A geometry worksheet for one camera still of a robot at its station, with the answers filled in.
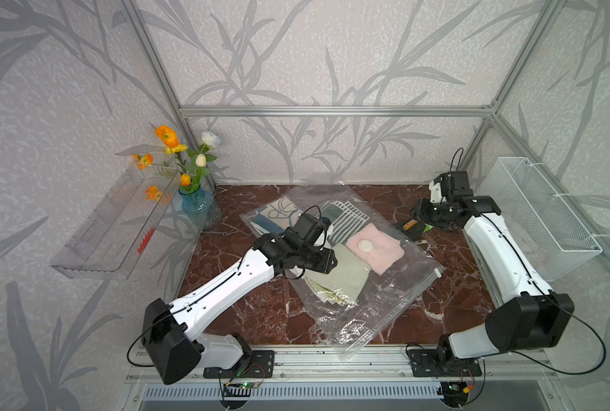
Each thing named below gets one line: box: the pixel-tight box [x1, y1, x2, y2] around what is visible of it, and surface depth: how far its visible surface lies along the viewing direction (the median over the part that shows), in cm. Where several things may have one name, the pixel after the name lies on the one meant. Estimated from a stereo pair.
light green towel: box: [304, 244, 371, 304], surface depth 88 cm
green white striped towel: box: [316, 200, 371, 247], surface depth 107 cm
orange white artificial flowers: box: [132, 125, 221, 194], surface depth 92 cm
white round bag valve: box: [358, 239, 374, 252], surface depth 96 cm
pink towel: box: [345, 223, 406, 276], surface depth 97 cm
